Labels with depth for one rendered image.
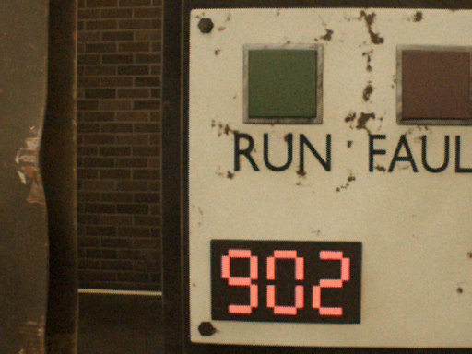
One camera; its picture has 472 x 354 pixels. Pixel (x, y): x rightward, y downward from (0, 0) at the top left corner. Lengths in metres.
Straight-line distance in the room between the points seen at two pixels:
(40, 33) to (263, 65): 2.60
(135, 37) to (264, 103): 6.18
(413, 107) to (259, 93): 0.08
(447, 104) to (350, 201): 0.07
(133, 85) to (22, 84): 3.60
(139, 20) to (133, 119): 0.64
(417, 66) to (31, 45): 2.64
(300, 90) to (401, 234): 0.09
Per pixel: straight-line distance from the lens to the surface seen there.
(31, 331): 3.19
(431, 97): 0.53
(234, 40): 0.55
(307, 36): 0.54
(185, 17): 0.57
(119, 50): 6.74
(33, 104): 3.12
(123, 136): 6.72
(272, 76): 0.54
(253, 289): 0.55
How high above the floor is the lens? 1.18
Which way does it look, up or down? 3 degrees down
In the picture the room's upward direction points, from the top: straight up
